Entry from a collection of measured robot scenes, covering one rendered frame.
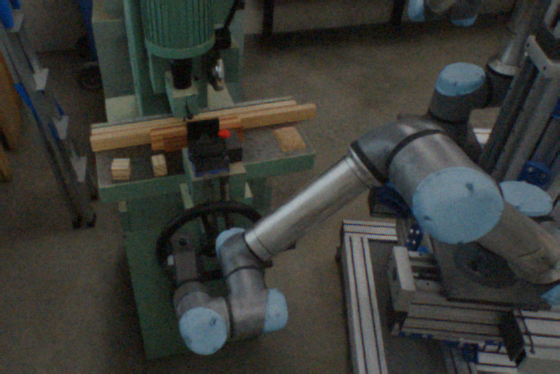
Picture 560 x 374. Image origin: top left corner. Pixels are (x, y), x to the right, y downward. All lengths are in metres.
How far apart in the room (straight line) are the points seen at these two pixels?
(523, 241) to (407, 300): 0.44
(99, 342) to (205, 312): 1.26
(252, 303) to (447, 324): 0.68
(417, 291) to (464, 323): 0.17
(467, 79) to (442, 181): 0.82
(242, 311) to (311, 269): 1.40
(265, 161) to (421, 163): 0.64
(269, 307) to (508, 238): 0.41
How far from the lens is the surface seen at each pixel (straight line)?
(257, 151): 1.45
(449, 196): 0.82
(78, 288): 2.31
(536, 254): 1.09
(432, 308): 1.43
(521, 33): 1.64
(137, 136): 1.47
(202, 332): 0.91
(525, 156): 1.46
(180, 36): 1.24
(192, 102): 1.38
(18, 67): 2.04
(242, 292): 0.97
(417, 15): 1.78
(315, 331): 2.16
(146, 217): 1.46
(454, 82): 1.61
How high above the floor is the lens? 1.82
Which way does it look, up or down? 41 degrees down
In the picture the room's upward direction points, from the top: 2 degrees counter-clockwise
